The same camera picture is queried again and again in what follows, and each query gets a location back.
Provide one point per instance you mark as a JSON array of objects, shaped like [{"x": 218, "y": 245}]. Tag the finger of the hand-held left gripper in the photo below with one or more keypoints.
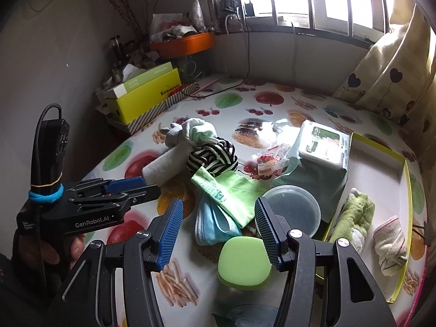
[
  {"x": 124, "y": 185},
  {"x": 144, "y": 192}
]

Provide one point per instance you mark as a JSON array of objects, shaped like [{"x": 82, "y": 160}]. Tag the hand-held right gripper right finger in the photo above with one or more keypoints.
[{"x": 269, "y": 233}]

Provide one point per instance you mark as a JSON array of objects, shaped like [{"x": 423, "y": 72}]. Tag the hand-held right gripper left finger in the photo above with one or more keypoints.
[{"x": 168, "y": 235}]

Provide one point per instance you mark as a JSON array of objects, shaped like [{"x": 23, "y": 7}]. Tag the blue face mask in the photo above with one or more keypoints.
[{"x": 211, "y": 224}]

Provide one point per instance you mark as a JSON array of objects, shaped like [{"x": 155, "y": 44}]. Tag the clear red snack packet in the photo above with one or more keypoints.
[{"x": 267, "y": 165}]

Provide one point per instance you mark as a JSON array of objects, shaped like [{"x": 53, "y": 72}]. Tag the black white striped sock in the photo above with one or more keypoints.
[
  {"x": 201, "y": 160},
  {"x": 226, "y": 150}
]

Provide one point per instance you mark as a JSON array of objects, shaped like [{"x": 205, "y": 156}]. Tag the yellow-green cardboard box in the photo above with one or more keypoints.
[{"x": 374, "y": 184}]

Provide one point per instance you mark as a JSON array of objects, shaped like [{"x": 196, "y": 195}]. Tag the person's left forearm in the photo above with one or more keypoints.
[{"x": 20, "y": 296}]

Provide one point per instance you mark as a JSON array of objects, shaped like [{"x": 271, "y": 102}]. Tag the person's left hand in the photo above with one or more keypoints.
[{"x": 77, "y": 247}]

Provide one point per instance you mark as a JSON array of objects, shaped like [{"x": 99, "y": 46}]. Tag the white rolled towel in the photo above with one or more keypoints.
[{"x": 163, "y": 167}]

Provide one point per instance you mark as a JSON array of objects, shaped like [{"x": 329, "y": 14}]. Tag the clear round plastic container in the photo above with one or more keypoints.
[{"x": 293, "y": 207}]

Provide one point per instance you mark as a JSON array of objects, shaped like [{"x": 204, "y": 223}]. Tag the green rounded plastic case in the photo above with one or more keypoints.
[{"x": 242, "y": 262}]

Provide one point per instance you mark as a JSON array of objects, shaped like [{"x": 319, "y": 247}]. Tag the blue elastic band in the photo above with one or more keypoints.
[{"x": 46, "y": 196}]

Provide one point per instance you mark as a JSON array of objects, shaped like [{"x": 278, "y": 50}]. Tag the green cloth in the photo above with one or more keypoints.
[{"x": 235, "y": 194}]

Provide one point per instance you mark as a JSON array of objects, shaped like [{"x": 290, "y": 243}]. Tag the grey and white sock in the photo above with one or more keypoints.
[{"x": 173, "y": 133}]

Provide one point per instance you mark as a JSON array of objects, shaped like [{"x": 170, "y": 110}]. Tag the striped cardboard tray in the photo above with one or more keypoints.
[{"x": 156, "y": 115}]

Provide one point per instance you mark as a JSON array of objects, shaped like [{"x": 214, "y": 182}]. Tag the yellow cardboard box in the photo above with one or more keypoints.
[{"x": 143, "y": 104}]

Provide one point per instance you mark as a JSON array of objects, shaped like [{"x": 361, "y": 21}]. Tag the white and mint sock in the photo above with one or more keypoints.
[{"x": 201, "y": 129}]

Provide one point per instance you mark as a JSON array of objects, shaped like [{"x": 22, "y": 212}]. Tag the green white rolled sock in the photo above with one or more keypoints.
[{"x": 354, "y": 214}]

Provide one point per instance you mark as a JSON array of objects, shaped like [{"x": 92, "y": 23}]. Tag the wet wipes pack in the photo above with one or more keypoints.
[{"x": 323, "y": 143}]

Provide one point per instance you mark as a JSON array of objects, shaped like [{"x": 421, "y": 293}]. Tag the white red-striped cloth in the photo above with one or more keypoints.
[{"x": 388, "y": 242}]

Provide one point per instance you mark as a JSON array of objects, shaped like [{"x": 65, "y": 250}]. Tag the fruit print tablecloth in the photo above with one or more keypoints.
[{"x": 238, "y": 112}]

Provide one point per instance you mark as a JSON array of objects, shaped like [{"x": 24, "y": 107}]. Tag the clear glass jar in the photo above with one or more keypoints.
[{"x": 185, "y": 66}]

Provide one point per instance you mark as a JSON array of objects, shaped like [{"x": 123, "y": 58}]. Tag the grey metal clutter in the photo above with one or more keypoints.
[{"x": 122, "y": 52}]

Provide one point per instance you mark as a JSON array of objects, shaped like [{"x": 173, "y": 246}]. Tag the orange basket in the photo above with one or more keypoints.
[{"x": 184, "y": 46}]

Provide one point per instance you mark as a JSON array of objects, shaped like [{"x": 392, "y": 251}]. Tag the white plastic bag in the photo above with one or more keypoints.
[{"x": 167, "y": 24}]

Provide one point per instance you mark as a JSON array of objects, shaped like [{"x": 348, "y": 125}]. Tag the dried twig branch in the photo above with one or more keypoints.
[{"x": 122, "y": 8}]

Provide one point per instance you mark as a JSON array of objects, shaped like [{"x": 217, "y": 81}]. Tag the silver foil cone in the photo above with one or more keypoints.
[{"x": 197, "y": 15}]

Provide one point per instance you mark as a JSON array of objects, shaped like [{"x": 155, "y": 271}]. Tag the heart print curtain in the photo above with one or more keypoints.
[{"x": 391, "y": 75}]

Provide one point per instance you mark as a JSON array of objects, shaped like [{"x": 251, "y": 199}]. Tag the dark power adapter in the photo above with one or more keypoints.
[{"x": 229, "y": 3}]

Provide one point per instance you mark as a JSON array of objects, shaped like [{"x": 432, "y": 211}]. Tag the small black charger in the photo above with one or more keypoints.
[{"x": 249, "y": 9}]

